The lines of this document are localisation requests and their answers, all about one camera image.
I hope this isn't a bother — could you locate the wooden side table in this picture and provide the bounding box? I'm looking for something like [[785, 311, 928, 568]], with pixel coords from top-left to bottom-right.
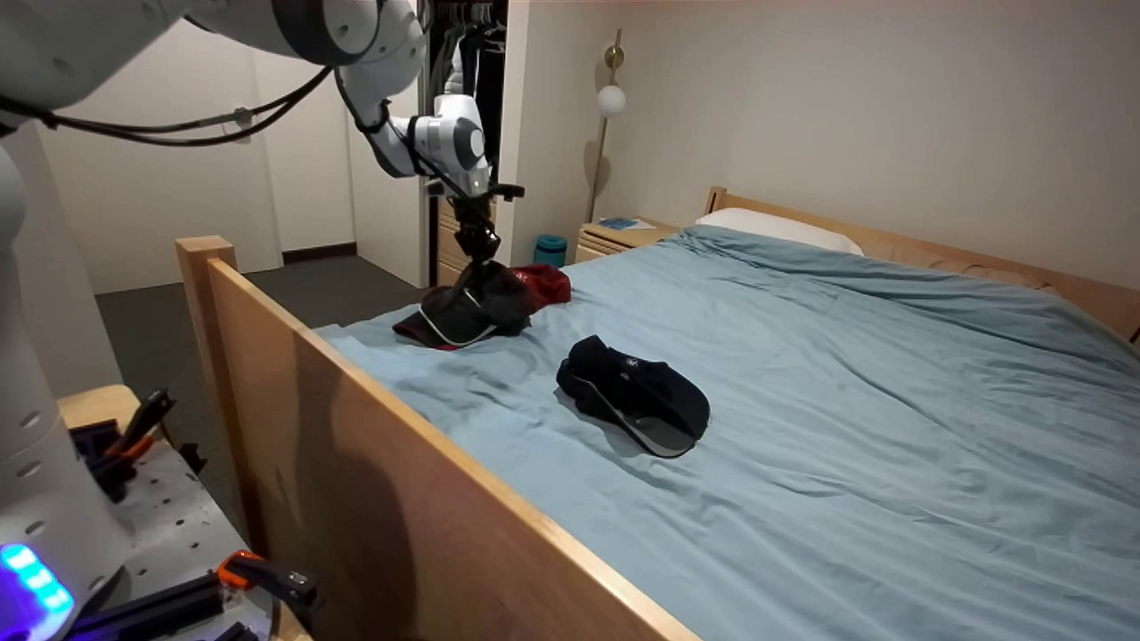
[[58, 386, 139, 430]]

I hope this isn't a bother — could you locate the white pillow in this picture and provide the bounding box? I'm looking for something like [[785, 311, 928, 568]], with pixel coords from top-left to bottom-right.
[[693, 208, 864, 257]]

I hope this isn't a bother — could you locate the wall lamp with globe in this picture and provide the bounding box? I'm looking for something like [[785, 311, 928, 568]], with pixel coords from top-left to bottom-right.
[[586, 35, 625, 212]]

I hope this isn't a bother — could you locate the orange black clamp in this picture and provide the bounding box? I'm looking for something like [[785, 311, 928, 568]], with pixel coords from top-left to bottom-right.
[[215, 547, 315, 615]]

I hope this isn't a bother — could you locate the light blue bed sheet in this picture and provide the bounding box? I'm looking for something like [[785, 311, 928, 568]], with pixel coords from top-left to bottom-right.
[[330, 227, 1140, 641]]

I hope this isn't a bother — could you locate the wooden nightstand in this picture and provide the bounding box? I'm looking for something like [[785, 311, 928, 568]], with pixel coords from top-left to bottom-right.
[[574, 219, 674, 264]]

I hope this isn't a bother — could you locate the teal waste bin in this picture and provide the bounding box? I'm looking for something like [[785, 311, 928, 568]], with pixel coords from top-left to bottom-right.
[[530, 234, 571, 266]]

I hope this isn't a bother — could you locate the black Nike cap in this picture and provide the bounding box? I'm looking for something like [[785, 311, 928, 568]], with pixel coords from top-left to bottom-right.
[[395, 260, 530, 350]]

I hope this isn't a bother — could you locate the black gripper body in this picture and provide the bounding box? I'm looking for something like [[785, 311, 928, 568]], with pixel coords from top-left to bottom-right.
[[447, 184, 522, 260]]

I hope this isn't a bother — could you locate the black cap with strap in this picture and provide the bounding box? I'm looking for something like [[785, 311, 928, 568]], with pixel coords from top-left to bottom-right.
[[555, 336, 710, 458]]

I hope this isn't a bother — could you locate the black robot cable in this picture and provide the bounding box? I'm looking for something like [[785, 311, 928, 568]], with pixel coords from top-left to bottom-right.
[[0, 63, 340, 155]]

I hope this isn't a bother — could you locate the red Stanford cap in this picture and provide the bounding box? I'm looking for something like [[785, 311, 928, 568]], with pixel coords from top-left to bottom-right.
[[516, 264, 571, 311]]

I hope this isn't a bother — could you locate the grey perforated robot base plate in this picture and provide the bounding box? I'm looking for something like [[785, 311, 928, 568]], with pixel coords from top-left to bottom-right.
[[66, 443, 279, 641]]

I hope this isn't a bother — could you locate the wooden bed frame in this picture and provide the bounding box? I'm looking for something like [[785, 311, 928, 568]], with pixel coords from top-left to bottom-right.
[[179, 194, 1140, 641]]

